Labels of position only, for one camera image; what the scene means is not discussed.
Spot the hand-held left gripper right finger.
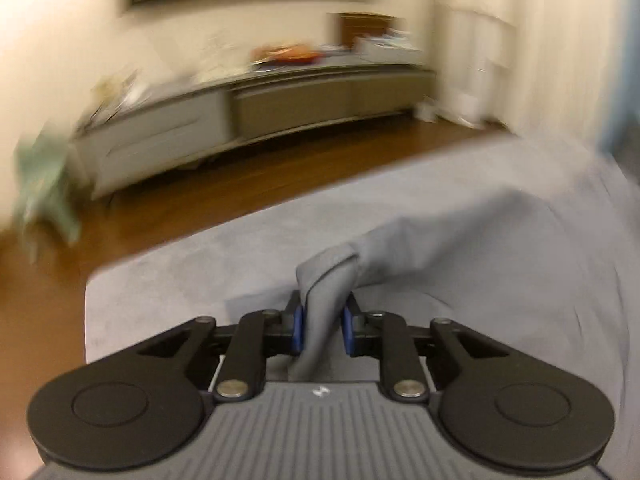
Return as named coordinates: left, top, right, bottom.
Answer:
left=342, top=292, right=504, bottom=402

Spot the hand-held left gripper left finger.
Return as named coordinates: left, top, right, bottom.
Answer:
left=137, top=290, right=306, bottom=403

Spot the grey garment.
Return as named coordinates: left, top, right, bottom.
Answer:
left=225, top=142, right=640, bottom=461

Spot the long grey-brown sideboard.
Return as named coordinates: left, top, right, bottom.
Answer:
left=72, top=62, right=437, bottom=200

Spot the orange fruit plate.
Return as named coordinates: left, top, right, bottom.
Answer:
left=249, top=44, right=322, bottom=67

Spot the white tower appliance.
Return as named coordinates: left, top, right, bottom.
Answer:
left=440, top=5, right=506, bottom=128

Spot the white organiser box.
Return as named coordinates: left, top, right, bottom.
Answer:
left=357, top=34, right=427, bottom=58

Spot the wooden framed board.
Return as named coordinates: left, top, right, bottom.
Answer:
left=339, top=12, right=401, bottom=48

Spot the white curtain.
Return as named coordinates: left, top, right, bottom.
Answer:
left=430, top=0, right=626, bottom=133

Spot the light blue curtain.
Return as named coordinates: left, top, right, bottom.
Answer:
left=600, top=5, right=640, bottom=171

